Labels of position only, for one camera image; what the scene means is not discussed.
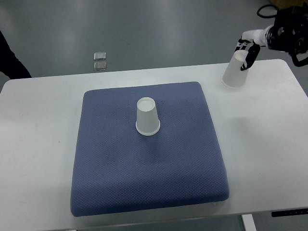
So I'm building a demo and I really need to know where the white table leg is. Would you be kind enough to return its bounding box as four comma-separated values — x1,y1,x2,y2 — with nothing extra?
241,214,257,231

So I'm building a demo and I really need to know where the black table control panel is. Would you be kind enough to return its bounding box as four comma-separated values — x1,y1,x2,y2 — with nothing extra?
271,208,308,218

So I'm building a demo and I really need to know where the white paper cup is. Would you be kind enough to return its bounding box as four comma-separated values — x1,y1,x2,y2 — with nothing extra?
135,97,160,136
221,50,248,89

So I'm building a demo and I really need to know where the blue textured cushion mat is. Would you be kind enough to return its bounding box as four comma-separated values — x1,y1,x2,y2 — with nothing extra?
70,82,229,217

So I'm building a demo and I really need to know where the lower metal floor plate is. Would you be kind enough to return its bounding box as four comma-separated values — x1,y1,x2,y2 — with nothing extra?
94,61,107,71

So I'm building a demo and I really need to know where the metal floor plate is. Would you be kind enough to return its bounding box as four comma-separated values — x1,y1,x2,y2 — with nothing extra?
93,51,106,61
94,61,107,71

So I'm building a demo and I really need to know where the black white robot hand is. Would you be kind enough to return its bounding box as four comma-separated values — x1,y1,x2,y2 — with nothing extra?
235,29,267,71

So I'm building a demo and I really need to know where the white paper cup on mat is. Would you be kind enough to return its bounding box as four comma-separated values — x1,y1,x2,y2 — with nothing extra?
135,97,160,136

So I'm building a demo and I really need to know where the upper metal floor plate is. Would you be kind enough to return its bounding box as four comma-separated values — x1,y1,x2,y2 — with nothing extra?
93,51,106,61

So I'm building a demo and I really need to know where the dark clothed person at left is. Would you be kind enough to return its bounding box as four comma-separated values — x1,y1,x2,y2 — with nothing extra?
0,32,32,79

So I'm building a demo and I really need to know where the brown cardboard box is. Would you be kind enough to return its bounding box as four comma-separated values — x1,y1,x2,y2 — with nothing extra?
269,0,308,10

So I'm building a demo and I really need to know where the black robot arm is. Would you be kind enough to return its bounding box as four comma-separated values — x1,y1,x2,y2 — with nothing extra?
235,2,308,71

